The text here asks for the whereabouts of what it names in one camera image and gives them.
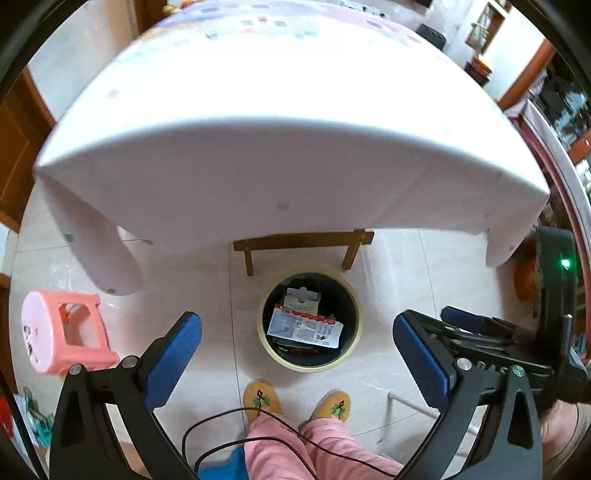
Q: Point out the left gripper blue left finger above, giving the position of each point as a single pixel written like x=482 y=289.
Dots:
x=163 y=363

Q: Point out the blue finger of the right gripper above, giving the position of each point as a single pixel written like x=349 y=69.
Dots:
x=464 y=320

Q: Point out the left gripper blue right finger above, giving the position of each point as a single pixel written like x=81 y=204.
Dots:
x=429 y=362

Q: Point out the red white box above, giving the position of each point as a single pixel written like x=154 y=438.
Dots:
x=297 y=327

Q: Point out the yellow green chocolate box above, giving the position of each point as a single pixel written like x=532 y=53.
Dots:
x=302 y=300

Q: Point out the black yellow trash bin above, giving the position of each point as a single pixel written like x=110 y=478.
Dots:
x=338 y=302

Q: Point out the right hand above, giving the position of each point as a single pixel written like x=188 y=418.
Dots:
x=565 y=437

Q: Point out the left yellow slipper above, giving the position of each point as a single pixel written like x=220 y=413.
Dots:
x=260 y=396

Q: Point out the yellow slipper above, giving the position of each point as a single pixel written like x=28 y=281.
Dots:
x=260 y=396
x=336 y=404

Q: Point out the pink plastic stool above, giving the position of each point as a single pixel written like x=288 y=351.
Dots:
x=61 y=329

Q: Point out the blue plastic stool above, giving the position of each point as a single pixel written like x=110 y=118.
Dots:
x=233 y=469

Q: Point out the side table with cloth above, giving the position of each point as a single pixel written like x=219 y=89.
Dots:
x=557 y=162

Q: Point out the black speaker box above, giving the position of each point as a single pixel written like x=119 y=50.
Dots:
x=432 y=35

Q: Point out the wooden table frame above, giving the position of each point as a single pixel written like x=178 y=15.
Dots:
x=352 y=240

